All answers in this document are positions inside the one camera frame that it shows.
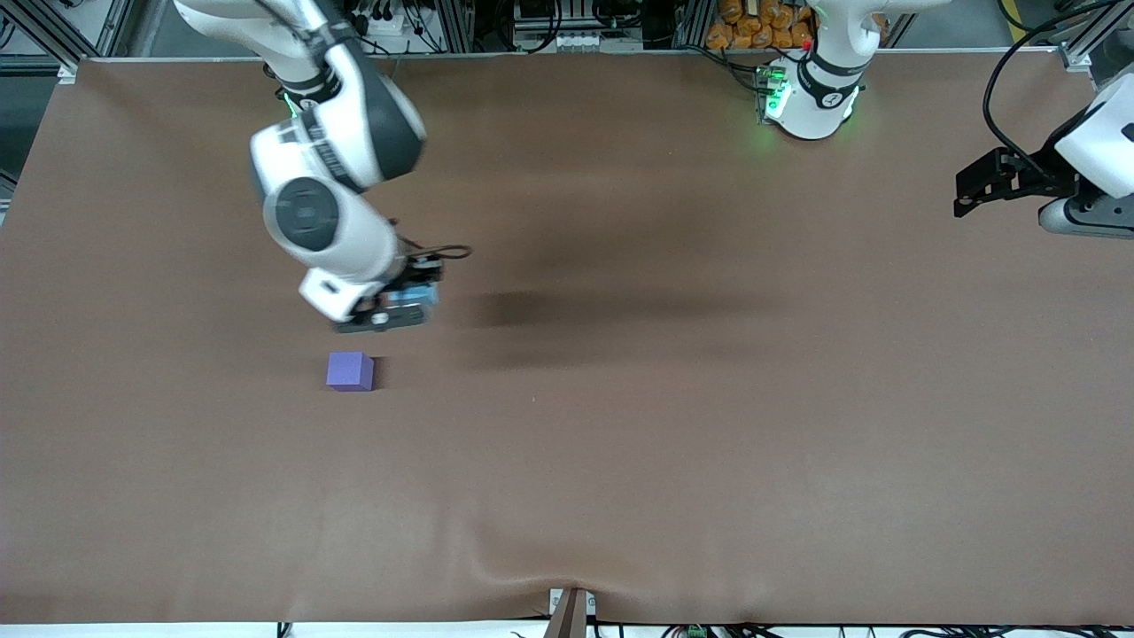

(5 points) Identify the white terminal block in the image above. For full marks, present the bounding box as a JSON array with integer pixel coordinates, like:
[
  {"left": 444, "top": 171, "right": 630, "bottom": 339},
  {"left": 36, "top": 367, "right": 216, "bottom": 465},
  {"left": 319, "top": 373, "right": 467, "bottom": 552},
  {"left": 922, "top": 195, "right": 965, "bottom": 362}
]
[{"left": 554, "top": 31, "right": 645, "bottom": 51}]

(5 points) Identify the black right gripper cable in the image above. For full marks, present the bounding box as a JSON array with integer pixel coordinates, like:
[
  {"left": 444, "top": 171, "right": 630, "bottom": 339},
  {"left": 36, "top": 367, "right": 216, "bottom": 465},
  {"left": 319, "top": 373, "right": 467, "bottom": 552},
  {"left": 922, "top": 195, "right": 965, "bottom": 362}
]
[{"left": 393, "top": 234, "right": 473, "bottom": 264}]

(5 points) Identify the white power strip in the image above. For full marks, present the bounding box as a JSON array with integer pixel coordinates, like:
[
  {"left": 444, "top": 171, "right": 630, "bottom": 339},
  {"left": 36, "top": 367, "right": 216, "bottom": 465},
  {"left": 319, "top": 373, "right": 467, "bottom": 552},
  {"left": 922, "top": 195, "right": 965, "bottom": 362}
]
[{"left": 354, "top": 4, "right": 419, "bottom": 38}]

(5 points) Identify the brown table cloth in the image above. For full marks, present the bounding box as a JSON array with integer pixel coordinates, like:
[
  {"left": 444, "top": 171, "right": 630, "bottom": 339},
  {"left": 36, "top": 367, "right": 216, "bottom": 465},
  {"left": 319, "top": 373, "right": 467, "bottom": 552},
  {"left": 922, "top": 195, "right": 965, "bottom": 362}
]
[{"left": 0, "top": 49, "right": 1134, "bottom": 626}]

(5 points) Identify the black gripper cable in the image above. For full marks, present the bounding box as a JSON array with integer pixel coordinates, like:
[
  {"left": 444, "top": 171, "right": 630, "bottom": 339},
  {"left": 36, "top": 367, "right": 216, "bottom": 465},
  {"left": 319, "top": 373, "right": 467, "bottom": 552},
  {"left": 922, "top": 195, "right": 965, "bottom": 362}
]
[
  {"left": 393, "top": 234, "right": 473, "bottom": 264},
  {"left": 981, "top": 0, "right": 1134, "bottom": 180}
]

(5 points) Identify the light blue foam block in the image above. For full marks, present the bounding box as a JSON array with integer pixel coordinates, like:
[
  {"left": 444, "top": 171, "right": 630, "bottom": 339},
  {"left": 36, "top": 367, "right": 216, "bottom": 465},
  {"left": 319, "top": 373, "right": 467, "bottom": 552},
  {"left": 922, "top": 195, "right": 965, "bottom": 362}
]
[{"left": 388, "top": 283, "right": 440, "bottom": 312}]

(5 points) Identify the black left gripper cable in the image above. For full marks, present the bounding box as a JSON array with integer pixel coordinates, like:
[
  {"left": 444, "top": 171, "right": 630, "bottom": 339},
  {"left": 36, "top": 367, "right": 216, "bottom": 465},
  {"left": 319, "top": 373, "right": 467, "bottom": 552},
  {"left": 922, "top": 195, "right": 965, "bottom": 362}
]
[{"left": 981, "top": 0, "right": 1134, "bottom": 180}]

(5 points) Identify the aluminium frame post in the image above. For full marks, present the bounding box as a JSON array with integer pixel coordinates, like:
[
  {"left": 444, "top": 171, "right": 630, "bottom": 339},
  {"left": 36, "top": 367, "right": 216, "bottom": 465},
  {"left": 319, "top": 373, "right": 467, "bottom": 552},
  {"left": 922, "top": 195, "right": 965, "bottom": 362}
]
[
  {"left": 1061, "top": 0, "right": 1134, "bottom": 72},
  {"left": 89, "top": 0, "right": 136, "bottom": 58},
  {"left": 677, "top": 0, "right": 711, "bottom": 51},
  {"left": 437, "top": 0, "right": 477, "bottom": 54}
]

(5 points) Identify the purple foam block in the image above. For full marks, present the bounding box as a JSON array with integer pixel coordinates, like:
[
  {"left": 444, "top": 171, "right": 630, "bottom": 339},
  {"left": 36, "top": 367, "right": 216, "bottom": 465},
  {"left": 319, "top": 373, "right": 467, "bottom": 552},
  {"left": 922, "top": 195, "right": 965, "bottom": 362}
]
[{"left": 325, "top": 351, "right": 376, "bottom": 393}]

